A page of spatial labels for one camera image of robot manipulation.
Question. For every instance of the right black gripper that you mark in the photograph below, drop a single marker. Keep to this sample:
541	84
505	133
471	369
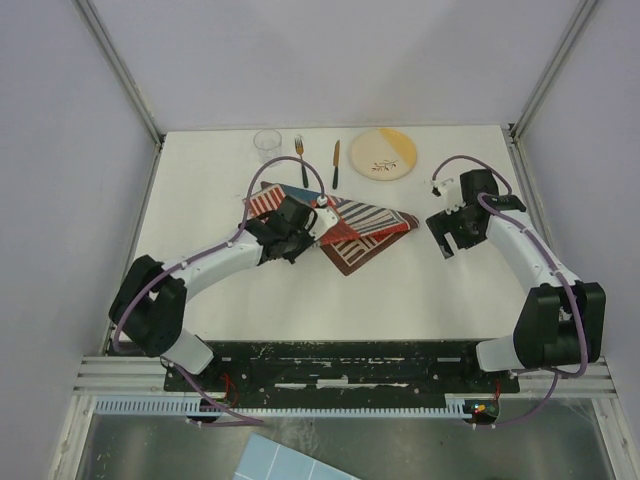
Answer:
442	224

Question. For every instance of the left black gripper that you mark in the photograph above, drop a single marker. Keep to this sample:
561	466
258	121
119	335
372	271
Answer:
309	239

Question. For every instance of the patchwork patterned placemat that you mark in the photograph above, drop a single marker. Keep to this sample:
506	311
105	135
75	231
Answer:
363	230

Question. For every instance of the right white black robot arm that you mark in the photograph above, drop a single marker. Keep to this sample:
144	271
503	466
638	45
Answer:
560	326

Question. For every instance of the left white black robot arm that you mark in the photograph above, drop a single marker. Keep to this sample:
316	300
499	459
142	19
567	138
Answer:
149	307

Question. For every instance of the clear drinking glass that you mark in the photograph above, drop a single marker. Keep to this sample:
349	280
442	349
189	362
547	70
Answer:
268	144

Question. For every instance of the cream yellow ceramic plate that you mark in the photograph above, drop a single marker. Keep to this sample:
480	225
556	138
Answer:
383	154

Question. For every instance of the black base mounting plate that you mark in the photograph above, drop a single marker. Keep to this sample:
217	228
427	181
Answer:
408	373

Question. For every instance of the blue tiled board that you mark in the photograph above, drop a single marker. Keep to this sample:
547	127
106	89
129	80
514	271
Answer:
263	459

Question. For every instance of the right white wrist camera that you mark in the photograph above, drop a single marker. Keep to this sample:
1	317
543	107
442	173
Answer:
448	191

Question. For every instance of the green handled fork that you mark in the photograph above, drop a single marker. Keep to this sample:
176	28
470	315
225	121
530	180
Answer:
299	147

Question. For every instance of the light blue cable duct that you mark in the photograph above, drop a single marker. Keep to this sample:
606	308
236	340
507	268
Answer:
192	407

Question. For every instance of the aluminium front frame rail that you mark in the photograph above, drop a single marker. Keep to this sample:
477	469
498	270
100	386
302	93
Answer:
139	375

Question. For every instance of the left aluminium frame post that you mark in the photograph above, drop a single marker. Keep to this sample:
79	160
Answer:
99	32

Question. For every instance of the aluminium frame post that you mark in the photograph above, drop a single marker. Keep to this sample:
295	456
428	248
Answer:
572	33
99	32

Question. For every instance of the right aluminium frame post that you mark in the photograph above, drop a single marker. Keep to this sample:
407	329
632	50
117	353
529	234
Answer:
572	33

